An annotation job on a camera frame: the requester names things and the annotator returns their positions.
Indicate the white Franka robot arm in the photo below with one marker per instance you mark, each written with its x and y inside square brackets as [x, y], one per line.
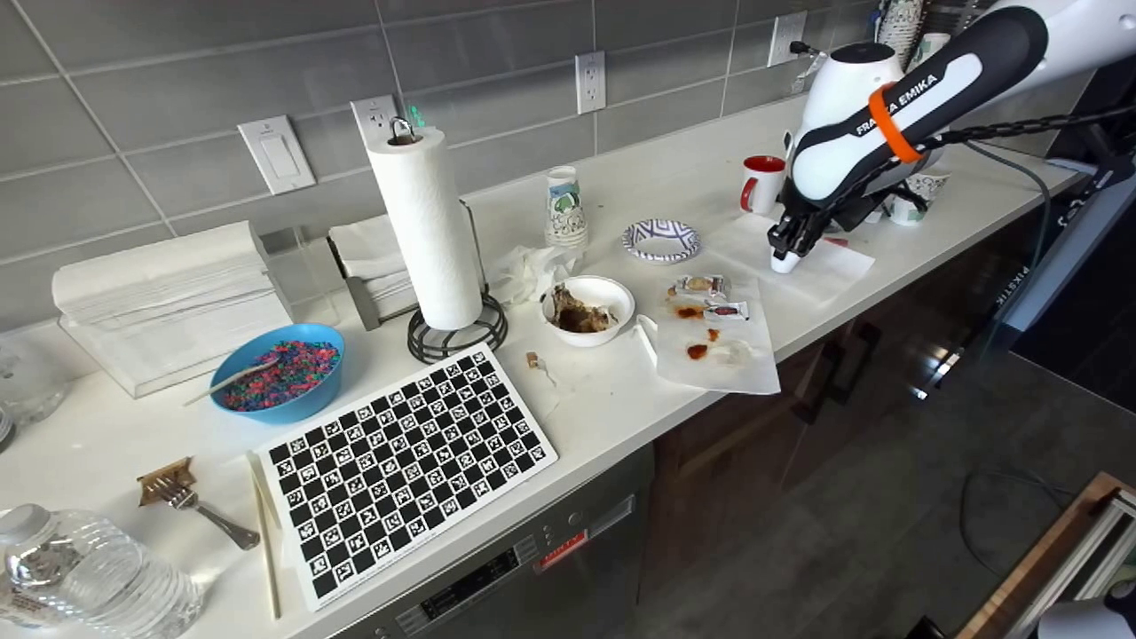
[840, 171]

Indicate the red white mug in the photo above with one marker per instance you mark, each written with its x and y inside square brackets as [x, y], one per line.
[762, 181]

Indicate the clear plastic container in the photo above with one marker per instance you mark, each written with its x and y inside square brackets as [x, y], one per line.
[88, 571]

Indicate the white bowl with brown food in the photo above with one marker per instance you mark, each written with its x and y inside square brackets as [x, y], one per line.
[587, 310]

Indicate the crumpled clear plastic wrap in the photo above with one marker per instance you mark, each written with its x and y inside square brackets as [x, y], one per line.
[523, 275]

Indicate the white plastic bottle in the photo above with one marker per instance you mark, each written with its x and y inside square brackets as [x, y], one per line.
[564, 221]

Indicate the blue patterned small dish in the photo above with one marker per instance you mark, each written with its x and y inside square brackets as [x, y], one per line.
[662, 238]

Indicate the white paper towel roll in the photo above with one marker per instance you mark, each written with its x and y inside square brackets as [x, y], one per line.
[429, 229]

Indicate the metal napkin dispenser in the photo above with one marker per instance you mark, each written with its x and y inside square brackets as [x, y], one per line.
[375, 271]

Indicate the stainless dishwasher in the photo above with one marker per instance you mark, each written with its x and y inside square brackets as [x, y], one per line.
[574, 574]

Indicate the black white checkerboard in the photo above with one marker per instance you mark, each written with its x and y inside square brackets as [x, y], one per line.
[398, 469]

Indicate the blue bowl with sprinkles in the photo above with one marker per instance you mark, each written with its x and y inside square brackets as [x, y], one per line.
[281, 375]

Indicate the wooden chopsticks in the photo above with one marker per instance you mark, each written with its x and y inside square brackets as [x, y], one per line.
[262, 516]

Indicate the white electric kettle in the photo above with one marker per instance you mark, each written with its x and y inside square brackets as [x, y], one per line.
[846, 81]

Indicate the metal fork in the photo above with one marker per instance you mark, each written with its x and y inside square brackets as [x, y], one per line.
[175, 485]

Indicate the black wire towel holder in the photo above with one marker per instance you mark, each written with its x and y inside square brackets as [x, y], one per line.
[454, 330]

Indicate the white wall outlet right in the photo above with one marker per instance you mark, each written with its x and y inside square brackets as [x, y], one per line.
[589, 83]

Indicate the white wall outlet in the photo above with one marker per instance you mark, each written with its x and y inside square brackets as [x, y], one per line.
[589, 83]
[375, 118]

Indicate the white light switch plate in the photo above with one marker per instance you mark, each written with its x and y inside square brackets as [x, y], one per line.
[279, 153]

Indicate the wooden frame on floor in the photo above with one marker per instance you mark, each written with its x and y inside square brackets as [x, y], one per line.
[1076, 581]

